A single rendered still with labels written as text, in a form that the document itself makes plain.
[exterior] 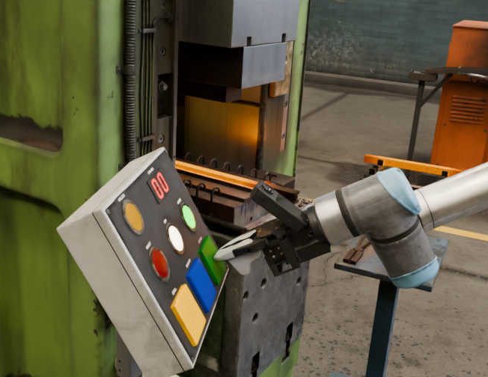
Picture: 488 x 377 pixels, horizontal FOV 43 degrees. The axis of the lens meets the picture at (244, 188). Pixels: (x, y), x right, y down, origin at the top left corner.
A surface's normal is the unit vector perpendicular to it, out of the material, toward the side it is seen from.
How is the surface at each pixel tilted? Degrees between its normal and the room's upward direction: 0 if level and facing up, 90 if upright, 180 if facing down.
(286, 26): 90
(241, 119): 90
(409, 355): 0
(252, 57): 90
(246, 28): 90
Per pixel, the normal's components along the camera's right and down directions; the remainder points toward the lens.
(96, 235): -0.14, 0.32
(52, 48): -0.54, 0.23
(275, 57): 0.84, 0.23
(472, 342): 0.06, -0.94
